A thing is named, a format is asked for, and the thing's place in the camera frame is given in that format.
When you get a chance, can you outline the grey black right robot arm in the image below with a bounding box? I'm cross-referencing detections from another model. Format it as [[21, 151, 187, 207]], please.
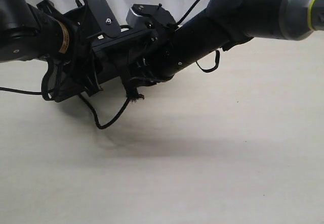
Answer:
[[127, 0, 323, 84]]

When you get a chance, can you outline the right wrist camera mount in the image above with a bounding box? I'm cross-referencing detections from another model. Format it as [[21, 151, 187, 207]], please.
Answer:
[[126, 4, 176, 31]]

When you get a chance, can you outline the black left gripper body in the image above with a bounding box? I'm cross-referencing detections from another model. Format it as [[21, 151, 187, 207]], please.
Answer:
[[50, 31, 102, 98]]

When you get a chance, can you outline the black plastic carry case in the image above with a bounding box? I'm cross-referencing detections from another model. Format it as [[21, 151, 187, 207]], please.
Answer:
[[36, 0, 157, 103]]

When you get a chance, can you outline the black cord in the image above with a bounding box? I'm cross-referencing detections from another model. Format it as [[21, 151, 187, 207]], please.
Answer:
[[0, 67, 145, 130]]

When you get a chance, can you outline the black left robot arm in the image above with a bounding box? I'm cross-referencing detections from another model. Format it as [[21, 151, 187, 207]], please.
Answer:
[[1, 0, 102, 101]]

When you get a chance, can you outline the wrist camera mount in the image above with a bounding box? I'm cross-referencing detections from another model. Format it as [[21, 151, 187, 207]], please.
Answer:
[[126, 4, 176, 31], [75, 0, 121, 41]]

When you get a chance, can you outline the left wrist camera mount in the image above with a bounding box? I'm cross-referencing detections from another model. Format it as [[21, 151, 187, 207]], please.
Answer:
[[75, 0, 121, 41]]

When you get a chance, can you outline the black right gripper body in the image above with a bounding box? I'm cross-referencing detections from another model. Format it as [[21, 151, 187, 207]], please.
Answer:
[[126, 29, 177, 85]]

